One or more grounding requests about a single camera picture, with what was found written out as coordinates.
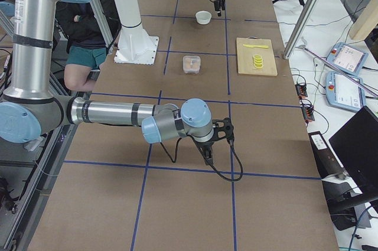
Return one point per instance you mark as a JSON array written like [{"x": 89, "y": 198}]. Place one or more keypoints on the clear plastic egg box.
[{"x": 191, "y": 64}]

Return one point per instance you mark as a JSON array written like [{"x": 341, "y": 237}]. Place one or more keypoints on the black device box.
[{"x": 326, "y": 161}]

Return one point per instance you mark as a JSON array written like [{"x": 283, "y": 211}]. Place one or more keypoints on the white ceramic bowl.
[{"x": 203, "y": 17}]

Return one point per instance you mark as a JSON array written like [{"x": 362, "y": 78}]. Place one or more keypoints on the bamboo cutting board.
[{"x": 245, "y": 65}]

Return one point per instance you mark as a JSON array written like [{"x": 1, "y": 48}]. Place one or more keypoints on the yellow plastic knife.
[{"x": 255, "y": 46}]

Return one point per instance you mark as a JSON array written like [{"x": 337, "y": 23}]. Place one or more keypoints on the grabber reaching stick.
[{"x": 333, "y": 67}]

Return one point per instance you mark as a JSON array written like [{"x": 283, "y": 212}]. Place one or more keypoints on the orange black circuit module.
[
  {"x": 308, "y": 113},
  {"x": 301, "y": 90}
]

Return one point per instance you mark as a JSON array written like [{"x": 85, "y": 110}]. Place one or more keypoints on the blue teach pendant far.
[{"x": 347, "y": 58}]

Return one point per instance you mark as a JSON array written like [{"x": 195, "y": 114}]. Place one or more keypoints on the blue teach pendant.
[
  {"x": 347, "y": 58},
  {"x": 343, "y": 93}
]

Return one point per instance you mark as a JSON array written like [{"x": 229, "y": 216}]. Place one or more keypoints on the seated person in black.
[{"x": 86, "y": 46}]

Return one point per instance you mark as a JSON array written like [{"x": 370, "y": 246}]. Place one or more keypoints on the blue teach pendant near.
[{"x": 343, "y": 93}]

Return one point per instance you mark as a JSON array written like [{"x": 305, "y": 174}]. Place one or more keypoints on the black monitor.
[{"x": 355, "y": 144}]

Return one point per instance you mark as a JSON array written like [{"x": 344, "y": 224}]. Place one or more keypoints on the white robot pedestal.
[{"x": 135, "y": 45}]

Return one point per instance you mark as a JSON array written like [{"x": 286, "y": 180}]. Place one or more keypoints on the aluminium frame post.
[{"x": 299, "y": 28}]

